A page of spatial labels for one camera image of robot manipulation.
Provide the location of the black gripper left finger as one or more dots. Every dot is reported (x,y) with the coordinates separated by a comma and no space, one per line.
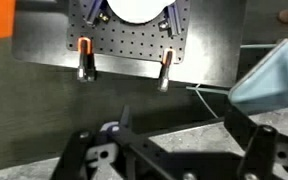
(73,156)

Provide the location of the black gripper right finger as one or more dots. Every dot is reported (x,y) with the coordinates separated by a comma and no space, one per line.
(257,153)

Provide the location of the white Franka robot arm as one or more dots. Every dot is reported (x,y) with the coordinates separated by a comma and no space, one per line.
(140,10)

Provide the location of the light blue chair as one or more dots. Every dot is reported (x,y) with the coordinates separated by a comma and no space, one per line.
(270,80)

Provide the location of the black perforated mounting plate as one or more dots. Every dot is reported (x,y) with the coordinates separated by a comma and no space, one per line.
(130,40)

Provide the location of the grey metal base plate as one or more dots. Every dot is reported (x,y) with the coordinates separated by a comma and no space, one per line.
(210,43)

